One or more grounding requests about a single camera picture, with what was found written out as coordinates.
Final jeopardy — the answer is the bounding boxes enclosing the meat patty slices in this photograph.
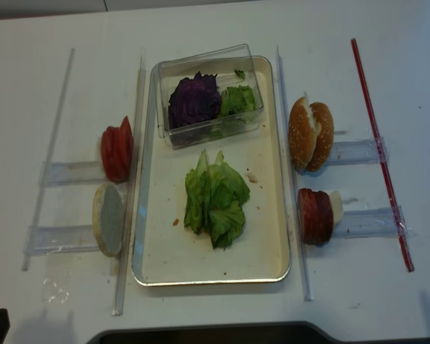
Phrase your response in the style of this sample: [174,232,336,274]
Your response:
[297,188,334,247]

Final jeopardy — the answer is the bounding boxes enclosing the green lettuce pile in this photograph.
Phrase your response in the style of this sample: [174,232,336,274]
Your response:
[183,150,250,249]

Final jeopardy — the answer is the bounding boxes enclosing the white cheese slice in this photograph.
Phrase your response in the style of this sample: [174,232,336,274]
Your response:
[329,191,343,227]

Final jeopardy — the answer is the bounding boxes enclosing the sesame bun half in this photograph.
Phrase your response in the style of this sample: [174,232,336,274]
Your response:
[288,95,317,169]
[306,102,334,172]

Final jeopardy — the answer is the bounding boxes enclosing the clear far left rail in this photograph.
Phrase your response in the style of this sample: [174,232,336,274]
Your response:
[21,47,76,272]

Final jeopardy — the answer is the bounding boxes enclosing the green lettuce in container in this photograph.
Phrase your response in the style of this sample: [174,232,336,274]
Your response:
[218,85,256,118]

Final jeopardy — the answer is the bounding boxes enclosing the clear rail right of tray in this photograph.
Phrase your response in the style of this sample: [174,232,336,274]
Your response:
[276,45,314,302]

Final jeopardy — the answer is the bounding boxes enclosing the clear plastic container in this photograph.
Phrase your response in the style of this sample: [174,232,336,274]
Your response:
[154,44,264,149]

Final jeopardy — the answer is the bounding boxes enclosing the clear rail of tray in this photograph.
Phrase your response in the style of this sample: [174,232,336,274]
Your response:
[112,52,146,317]
[276,45,314,302]

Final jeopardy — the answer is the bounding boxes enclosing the purple cabbage leaf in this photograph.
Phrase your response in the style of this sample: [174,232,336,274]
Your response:
[168,72,221,130]

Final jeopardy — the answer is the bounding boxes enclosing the clear rail left of tray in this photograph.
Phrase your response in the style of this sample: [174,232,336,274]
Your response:
[112,52,146,317]

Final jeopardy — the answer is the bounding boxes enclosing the clear holder under meat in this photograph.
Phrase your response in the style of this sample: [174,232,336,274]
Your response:
[331,207,408,239]

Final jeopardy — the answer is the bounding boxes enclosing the black base edge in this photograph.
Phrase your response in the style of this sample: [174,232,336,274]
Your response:
[88,321,430,343]

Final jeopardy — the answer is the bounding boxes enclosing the clear holder under buns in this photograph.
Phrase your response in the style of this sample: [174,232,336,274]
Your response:
[325,137,388,166]

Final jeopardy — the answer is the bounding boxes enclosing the metal baking tray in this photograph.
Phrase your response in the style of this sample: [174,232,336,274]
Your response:
[132,56,294,287]

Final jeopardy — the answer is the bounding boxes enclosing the stack of tomato slices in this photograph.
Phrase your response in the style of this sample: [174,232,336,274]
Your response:
[100,116,133,183]

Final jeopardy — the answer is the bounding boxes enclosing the red plastic rod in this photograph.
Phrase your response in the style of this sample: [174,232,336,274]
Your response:
[350,38,415,273]

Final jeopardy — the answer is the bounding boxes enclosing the pale bread slice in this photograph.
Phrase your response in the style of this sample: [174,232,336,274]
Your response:
[92,182,125,257]

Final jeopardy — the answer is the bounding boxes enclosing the clear holder under bread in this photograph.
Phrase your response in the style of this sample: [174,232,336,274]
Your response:
[23,225,99,256]

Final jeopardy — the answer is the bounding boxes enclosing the clear holder under tomatoes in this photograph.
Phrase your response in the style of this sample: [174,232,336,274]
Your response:
[39,161,106,187]

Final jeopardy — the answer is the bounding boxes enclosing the left sesame bun half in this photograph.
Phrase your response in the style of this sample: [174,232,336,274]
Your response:
[288,95,317,169]

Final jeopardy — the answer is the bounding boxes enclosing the right sesame bun half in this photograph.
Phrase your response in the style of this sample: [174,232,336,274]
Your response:
[306,102,334,172]

